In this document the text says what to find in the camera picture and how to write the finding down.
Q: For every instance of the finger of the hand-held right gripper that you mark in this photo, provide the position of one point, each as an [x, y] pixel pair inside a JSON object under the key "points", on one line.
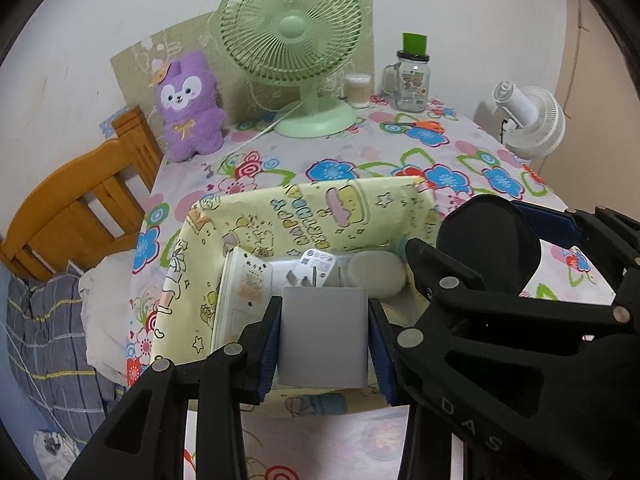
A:
{"points": [[550, 222], [425, 265]]}

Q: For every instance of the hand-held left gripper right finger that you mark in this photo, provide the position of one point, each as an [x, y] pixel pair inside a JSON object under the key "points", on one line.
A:
{"points": [[382, 360]]}

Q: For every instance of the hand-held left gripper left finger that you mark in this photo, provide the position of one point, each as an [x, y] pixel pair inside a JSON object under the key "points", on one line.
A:
{"points": [[267, 355]]}

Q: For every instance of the cream round compact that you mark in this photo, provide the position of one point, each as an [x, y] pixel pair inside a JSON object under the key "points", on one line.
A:
{"points": [[375, 272]]}

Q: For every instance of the large white charger cube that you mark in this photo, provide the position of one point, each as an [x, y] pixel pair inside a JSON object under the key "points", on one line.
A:
{"points": [[322, 335]]}

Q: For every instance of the black round disc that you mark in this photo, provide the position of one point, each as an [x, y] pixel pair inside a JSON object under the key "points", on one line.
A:
{"points": [[490, 245]]}

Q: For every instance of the white remote control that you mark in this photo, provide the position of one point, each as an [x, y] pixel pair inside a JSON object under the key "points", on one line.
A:
{"points": [[245, 285]]}

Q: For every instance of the small white plug charger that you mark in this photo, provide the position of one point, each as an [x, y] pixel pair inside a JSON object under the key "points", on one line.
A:
{"points": [[317, 262]]}

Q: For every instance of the yellow fabric storage box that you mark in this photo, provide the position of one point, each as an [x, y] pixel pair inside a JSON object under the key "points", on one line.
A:
{"points": [[280, 215]]}

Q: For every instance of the white fan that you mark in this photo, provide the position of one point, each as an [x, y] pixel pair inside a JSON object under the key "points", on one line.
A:
{"points": [[540, 120]]}

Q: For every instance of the beige door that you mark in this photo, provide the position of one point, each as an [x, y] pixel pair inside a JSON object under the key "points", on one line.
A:
{"points": [[600, 110]]}

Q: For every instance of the glass mug with green lid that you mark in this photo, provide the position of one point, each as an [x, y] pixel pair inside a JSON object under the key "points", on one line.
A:
{"points": [[412, 90]]}

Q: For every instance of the cotton swab jar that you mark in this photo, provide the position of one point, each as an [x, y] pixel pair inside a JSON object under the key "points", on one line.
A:
{"points": [[359, 92]]}

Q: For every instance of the grey plaid blanket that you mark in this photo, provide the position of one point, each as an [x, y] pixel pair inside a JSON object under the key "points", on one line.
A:
{"points": [[50, 340]]}

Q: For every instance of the white grey patterned cloth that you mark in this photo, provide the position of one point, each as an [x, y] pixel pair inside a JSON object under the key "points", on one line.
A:
{"points": [[52, 447]]}

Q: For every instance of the purple plush toy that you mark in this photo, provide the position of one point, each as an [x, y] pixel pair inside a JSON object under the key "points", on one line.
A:
{"points": [[190, 105]]}

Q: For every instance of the green desk fan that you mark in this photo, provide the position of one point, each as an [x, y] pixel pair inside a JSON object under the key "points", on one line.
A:
{"points": [[292, 27]]}

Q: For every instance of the beige printed board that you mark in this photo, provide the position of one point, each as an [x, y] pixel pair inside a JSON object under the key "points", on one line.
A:
{"points": [[140, 60]]}

